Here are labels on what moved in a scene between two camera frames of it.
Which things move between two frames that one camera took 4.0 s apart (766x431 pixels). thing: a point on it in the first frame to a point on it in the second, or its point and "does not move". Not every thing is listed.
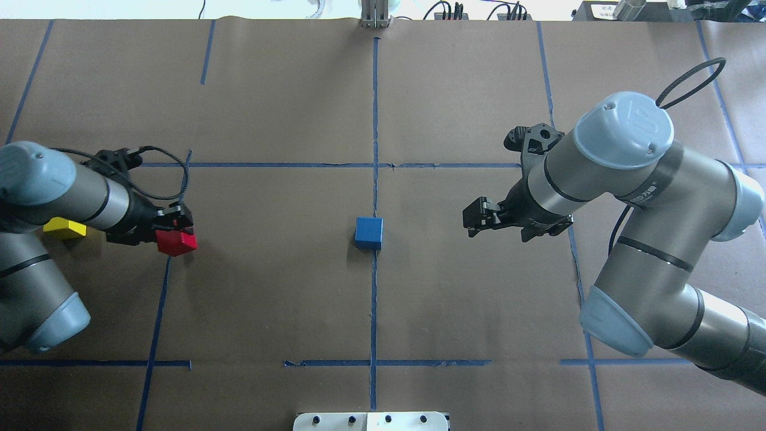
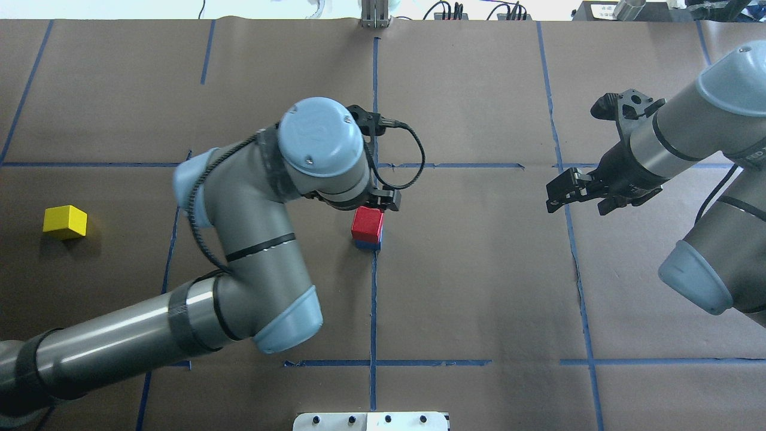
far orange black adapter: (458, 14) does not move
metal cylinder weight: (627, 10) does not move
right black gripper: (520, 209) to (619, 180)
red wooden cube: (174, 243) to (366, 223)
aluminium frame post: (374, 14) does not move
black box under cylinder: (651, 11) does not move
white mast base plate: (371, 421) does not move
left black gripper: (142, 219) to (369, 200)
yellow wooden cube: (58, 223) does not move
